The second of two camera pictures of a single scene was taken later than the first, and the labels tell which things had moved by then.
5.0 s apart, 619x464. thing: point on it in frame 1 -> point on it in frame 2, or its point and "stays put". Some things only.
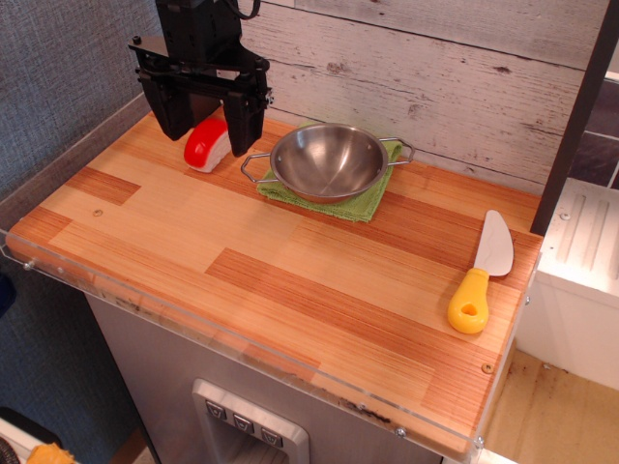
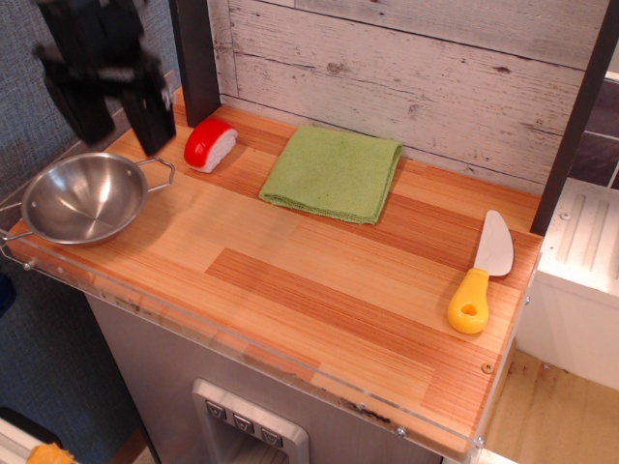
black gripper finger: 178,105 -> 87,111
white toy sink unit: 572,316 stays put
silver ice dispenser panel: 241,431 stays put
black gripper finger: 245,118 -> 151,106
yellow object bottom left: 50,453 stays put
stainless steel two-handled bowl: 326,162 -> 90,197
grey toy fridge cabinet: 199,404 stays put
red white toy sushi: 207,145 stays put
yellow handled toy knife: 468,312 stays put
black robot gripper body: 198,65 -> 98,43
